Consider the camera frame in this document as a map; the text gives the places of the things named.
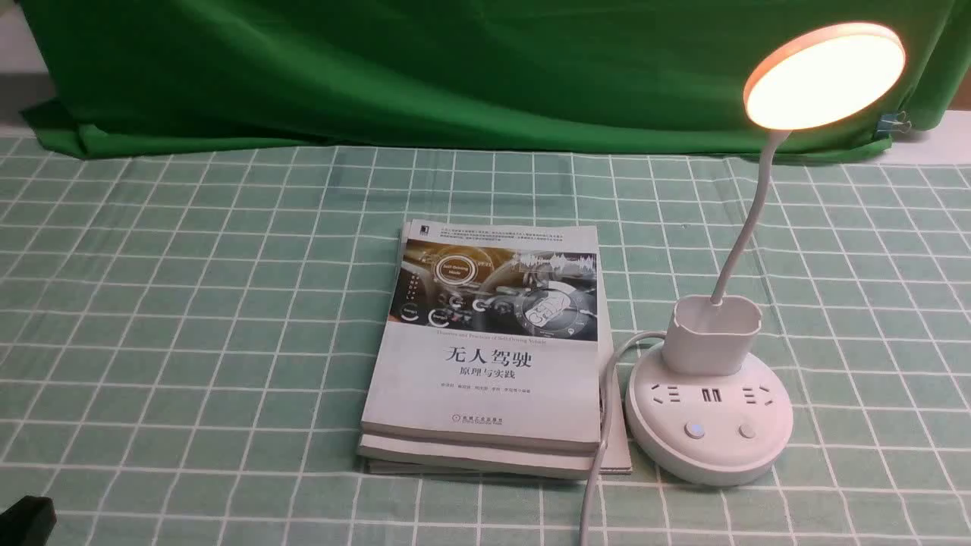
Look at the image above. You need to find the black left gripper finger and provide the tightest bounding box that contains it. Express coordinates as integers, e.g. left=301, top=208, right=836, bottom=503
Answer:
left=1, top=497, right=58, bottom=545

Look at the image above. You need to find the white desk lamp with sockets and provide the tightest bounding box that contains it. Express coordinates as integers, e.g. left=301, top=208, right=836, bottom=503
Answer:
left=624, top=22, right=907, bottom=487

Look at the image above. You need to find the green checkered tablecloth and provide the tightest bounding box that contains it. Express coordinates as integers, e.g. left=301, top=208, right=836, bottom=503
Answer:
left=1, top=137, right=970, bottom=545

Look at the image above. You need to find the middle white book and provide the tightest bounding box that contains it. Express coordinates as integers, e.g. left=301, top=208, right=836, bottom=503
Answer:
left=357, top=433, right=594, bottom=480

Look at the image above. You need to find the green backdrop cloth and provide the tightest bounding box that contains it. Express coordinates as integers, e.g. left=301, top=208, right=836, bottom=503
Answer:
left=21, top=1, right=969, bottom=160

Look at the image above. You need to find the top white self-driving book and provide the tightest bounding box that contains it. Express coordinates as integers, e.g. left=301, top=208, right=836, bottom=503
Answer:
left=361, top=219, right=602, bottom=453

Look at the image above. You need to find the bottom thin grey book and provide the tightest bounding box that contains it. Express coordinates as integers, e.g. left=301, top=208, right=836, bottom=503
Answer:
left=369, top=227, right=633, bottom=476

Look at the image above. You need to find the blue binder clip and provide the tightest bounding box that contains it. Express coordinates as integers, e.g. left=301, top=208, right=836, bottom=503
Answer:
left=874, top=111, right=912, bottom=139

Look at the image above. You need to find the white lamp power cable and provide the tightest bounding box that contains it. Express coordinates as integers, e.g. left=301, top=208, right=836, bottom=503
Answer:
left=578, top=330, right=668, bottom=546

